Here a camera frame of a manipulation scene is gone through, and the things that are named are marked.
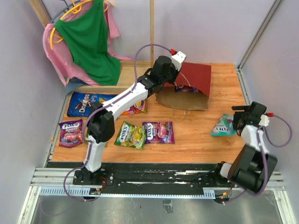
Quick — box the pink shirt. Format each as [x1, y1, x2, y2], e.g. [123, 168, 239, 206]
[43, 2, 133, 86]

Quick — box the wooden clothes rack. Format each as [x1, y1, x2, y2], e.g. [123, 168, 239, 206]
[30, 0, 154, 93]

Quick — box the yellow clothes hanger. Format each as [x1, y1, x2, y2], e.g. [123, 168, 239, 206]
[50, 0, 114, 50]

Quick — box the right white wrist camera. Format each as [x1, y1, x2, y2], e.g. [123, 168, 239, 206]
[258, 112, 274, 127]

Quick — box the blue grey cloth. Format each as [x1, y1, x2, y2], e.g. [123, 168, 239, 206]
[65, 77, 88, 95]

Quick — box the aluminium frame post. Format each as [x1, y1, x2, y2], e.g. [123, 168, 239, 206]
[238, 0, 285, 70]

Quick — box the orange Tops candy bag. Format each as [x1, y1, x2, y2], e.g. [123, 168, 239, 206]
[121, 99, 148, 115]

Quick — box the teal Foxs candy bag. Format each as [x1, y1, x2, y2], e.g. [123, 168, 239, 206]
[210, 114, 236, 137]

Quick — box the red brown paper bag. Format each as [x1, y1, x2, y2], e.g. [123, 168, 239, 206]
[156, 62, 212, 111]

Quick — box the purple Foxs candy bag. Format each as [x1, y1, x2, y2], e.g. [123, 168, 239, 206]
[175, 85, 200, 92]
[142, 121, 175, 144]

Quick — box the green shirt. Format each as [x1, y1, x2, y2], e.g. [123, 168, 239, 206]
[54, 0, 121, 86]

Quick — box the purple Tops candy bag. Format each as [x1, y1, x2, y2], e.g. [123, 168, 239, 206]
[58, 119, 83, 148]

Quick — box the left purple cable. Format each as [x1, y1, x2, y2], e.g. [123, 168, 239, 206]
[63, 43, 173, 203]

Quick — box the blue Doritos chip bag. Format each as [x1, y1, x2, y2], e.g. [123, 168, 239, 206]
[67, 92, 117, 117]

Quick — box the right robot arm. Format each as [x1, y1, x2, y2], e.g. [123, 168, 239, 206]
[211, 102, 278, 195]

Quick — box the dark green clothes hanger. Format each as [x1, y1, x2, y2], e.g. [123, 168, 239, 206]
[50, 0, 73, 23]

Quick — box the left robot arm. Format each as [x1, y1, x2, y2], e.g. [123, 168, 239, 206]
[73, 54, 185, 185]

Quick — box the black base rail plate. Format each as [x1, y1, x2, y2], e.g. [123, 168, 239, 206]
[44, 162, 236, 198]

